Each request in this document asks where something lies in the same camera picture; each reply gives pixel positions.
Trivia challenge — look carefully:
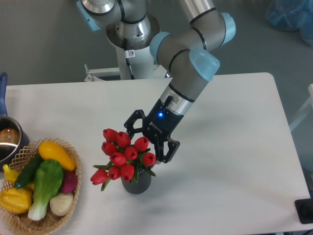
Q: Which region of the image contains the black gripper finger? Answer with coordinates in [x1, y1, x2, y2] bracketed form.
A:
[154, 137, 180, 164]
[124, 110, 148, 139]

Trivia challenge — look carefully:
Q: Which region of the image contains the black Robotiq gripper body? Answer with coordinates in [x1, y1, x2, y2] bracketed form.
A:
[142, 98, 183, 146]

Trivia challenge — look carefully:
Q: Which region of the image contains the dark grey ribbed vase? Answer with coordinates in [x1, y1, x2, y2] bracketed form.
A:
[121, 168, 151, 194]

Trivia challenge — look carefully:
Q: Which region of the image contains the red tulip bouquet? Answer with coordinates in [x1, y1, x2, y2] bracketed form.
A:
[90, 128, 156, 191]

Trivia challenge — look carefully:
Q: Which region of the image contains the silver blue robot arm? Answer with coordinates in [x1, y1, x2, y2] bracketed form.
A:
[76, 0, 236, 163]

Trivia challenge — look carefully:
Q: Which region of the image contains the purple red radish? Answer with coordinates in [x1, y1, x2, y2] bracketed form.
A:
[61, 171, 78, 193]

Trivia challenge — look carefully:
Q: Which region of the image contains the yellow squash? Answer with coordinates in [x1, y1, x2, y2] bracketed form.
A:
[38, 141, 76, 171]

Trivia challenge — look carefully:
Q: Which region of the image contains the green bok choy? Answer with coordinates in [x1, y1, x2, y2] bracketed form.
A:
[28, 160, 64, 221]

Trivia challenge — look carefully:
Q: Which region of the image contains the white onion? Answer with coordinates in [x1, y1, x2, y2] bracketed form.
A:
[49, 193, 73, 216]

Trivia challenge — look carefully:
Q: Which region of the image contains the dark green cucumber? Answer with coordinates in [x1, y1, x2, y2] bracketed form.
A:
[14, 153, 44, 189]

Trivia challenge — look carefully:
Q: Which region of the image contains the small yellow gourd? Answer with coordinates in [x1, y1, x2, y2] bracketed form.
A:
[3, 164, 34, 191]

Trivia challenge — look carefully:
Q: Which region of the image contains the black device at edge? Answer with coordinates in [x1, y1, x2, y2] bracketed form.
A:
[294, 198, 313, 224]

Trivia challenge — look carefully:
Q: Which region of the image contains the yellow bell pepper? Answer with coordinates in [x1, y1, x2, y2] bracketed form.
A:
[0, 188, 32, 213]

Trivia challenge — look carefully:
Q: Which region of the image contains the blue plastic bag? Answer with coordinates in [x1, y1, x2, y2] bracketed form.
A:
[266, 0, 313, 46]

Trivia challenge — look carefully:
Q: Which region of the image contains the woven wicker basket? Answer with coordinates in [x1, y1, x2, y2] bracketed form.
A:
[0, 138, 81, 235]

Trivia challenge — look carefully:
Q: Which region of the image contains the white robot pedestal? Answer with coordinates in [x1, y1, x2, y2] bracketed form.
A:
[85, 13, 160, 81]

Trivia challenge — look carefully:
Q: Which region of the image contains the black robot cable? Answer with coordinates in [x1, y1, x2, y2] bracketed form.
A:
[123, 38, 135, 80]

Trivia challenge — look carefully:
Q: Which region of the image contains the blue handled saucepan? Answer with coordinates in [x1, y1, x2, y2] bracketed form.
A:
[0, 72, 30, 171]

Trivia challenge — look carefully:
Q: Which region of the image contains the white frame at right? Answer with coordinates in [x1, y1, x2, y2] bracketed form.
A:
[289, 84, 313, 132]

